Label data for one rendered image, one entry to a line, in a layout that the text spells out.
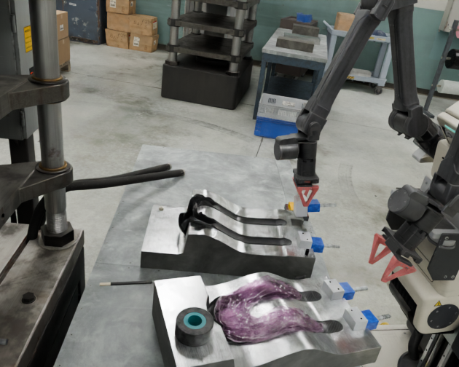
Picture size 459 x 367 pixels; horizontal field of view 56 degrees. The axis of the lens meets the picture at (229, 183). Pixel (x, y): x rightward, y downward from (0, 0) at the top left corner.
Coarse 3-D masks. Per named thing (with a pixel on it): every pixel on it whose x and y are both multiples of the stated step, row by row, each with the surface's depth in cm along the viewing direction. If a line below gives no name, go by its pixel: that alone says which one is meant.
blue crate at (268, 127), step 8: (256, 120) 451; (264, 120) 447; (272, 120) 446; (280, 120) 445; (256, 128) 453; (264, 128) 451; (272, 128) 450; (280, 128) 448; (288, 128) 447; (296, 128) 446; (264, 136) 454; (272, 136) 454
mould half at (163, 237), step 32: (192, 192) 142; (160, 224) 136; (192, 224) 125; (224, 224) 131; (256, 224) 138; (288, 224) 140; (160, 256) 124; (192, 256) 124; (224, 256) 125; (256, 256) 125; (288, 256) 125
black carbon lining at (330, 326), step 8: (208, 296) 103; (304, 296) 116; (312, 296) 117; (320, 296) 116; (208, 304) 105; (216, 320) 96; (328, 320) 109; (336, 320) 109; (328, 328) 107; (336, 328) 107
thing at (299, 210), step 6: (294, 198) 138; (306, 198) 137; (294, 204) 139; (300, 204) 135; (312, 204) 136; (318, 204) 136; (324, 204) 138; (330, 204) 138; (336, 204) 138; (294, 210) 139; (300, 210) 136; (306, 210) 136; (312, 210) 137; (318, 210) 137; (300, 216) 137
